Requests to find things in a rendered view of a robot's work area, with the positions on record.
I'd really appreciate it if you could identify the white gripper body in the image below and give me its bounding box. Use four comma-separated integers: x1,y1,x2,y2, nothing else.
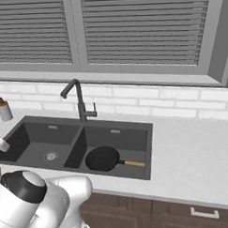
0,131,11,154

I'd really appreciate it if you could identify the dark grey double sink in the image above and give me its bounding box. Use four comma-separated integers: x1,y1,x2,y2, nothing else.
0,110,157,188

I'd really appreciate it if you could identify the white soap dispenser bottle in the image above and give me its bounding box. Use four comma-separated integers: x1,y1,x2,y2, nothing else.
0,96,15,123

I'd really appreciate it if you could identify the dark grey tap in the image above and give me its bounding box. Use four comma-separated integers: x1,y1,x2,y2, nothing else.
59,77,99,125

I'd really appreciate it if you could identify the narrow grey window blind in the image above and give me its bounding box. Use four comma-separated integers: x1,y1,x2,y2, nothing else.
0,0,73,68

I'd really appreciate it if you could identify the brown wooden cupboard door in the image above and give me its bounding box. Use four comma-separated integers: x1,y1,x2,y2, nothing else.
77,189,155,228

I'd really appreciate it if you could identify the wide grey window blind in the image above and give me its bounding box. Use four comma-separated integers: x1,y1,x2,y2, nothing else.
80,0,214,71

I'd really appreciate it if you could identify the brown wooden drawer front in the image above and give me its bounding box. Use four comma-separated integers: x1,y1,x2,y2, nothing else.
148,195,228,228

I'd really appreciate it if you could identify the black pan with wooden handle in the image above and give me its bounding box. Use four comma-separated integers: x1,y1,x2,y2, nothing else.
84,144,146,175

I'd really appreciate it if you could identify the grey window frame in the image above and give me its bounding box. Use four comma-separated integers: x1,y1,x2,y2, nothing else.
0,0,228,99

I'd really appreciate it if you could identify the silver drawer handle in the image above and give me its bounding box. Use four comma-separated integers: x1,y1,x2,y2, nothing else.
190,205,220,220

